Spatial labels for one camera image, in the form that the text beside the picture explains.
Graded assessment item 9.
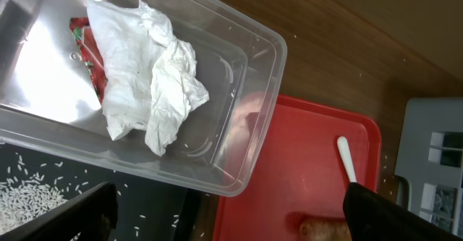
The red snack wrapper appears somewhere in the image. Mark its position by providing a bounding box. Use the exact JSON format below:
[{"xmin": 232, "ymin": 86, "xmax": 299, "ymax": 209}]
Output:
[{"xmin": 69, "ymin": 17, "xmax": 108, "ymax": 103}]

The black plastic tray bin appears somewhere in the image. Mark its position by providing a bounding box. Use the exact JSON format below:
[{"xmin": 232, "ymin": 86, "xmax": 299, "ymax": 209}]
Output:
[{"xmin": 0, "ymin": 143, "xmax": 202, "ymax": 241}]

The white napkin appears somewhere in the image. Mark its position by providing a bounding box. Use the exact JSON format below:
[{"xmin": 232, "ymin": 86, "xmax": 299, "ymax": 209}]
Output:
[{"xmin": 87, "ymin": 0, "xmax": 210, "ymax": 156}]

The red serving tray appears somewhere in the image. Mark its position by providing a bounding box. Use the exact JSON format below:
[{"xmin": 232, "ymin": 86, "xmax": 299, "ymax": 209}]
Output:
[{"xmin": 213, "ymin": 96, "xmax": 382, "ymax": 240}]

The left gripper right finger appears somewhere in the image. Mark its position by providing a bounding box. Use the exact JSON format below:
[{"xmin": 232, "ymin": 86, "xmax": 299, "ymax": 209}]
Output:
[{"xmin": 343, "ymin": 182, "xmax": 462, "ymax": 241}]

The grey dishwasher rack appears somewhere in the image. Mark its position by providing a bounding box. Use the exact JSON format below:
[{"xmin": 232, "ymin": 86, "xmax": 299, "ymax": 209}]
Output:
[{"xmin": 394, "ymin": 98, "xmax": 462, "ymax": 237}]

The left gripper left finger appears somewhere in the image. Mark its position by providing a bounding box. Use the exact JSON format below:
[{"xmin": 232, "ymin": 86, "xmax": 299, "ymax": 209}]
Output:
[{"xmin": 1, "ymin": 182, "xmax": 118, "ymax": 241}]

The white rice pile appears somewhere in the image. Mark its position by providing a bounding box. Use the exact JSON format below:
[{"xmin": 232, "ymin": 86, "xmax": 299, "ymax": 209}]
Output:
[{"xmin": 0, "ymin": 152, "xmax": 182, "ymax": 241}]

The orange carrot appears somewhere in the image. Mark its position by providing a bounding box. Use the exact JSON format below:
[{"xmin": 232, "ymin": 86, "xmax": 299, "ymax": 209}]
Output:
[{"xmin": 299, "ymin": 218, "xmax": 352, "ymax": 241}]

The clear plastic bin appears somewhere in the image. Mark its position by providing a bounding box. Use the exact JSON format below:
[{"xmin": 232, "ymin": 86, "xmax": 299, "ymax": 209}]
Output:
[{"xmin": 1, "ymin": 0, "xmax": 287, "ymax": 196}]

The white plastic spoon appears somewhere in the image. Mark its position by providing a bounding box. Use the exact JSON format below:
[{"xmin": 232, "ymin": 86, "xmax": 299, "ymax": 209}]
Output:
[{"xmin": 336, "ymin": 136, "xmax": 357, "ymax": 182}]

